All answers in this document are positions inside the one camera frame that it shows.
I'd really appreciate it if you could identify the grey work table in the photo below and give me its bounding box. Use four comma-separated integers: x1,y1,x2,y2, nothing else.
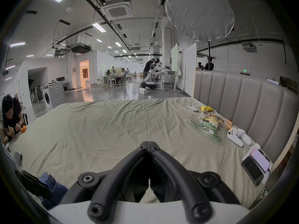
157,70,185,92

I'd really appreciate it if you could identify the white humanoid robot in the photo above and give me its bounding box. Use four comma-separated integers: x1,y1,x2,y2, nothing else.
140,63,172,90

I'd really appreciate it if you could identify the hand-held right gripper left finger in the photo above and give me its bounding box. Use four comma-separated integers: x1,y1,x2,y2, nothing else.
58,141,150,223

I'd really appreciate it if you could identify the white washing machine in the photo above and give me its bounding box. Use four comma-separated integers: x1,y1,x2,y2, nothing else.
42,82,66,113

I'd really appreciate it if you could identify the grey padded headboard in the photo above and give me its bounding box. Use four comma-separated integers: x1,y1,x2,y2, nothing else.
193,70,299,159

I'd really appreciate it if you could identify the phone with pink screen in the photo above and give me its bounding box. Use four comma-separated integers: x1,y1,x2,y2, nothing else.
249,147,272,173

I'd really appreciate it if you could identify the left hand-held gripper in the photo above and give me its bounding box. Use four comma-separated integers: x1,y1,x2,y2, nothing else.
9,149,52,200

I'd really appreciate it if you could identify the dark blue garment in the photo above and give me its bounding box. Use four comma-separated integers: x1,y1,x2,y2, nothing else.
38,172,69,210

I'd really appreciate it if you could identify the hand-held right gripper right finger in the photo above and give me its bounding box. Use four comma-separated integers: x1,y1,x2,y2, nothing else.
149,141,241,223

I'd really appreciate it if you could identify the white hand controller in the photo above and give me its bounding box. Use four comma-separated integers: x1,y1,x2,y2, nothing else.
228,128,244,148
237,128,253,146

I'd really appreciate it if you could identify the round white softbox lamp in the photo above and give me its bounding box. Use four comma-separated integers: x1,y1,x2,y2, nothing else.
165,0,235,43

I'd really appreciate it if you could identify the clear printed snack bag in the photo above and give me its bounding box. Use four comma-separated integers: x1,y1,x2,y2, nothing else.
190,111,223,145

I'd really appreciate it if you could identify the black phone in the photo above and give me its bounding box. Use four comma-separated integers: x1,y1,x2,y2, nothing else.
241,159,265,187

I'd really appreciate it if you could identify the bed with pale green sheet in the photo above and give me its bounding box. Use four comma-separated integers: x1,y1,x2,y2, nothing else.
7,97,281,210

